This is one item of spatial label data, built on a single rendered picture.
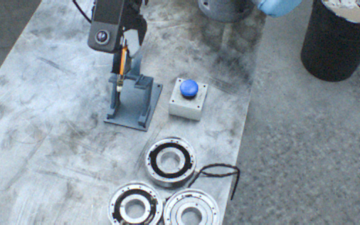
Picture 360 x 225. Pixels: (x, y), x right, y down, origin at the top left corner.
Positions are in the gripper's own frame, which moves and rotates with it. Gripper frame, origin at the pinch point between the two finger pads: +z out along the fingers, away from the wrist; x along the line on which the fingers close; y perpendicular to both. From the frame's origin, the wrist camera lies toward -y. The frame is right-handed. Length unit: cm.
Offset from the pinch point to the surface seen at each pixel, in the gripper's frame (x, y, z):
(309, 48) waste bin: -49, 91, 86
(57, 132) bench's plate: 14.1, -9.5, 19.9
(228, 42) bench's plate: -17.0, 25.8, 20.0
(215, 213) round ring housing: -23.1, -19.2, 17.2
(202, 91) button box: -14.5, 6.3, 15.4
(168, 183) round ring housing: -13.0, -15.8, 16.5
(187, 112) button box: -12.4, 1.5, 17.3
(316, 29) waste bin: -48, 90, 73
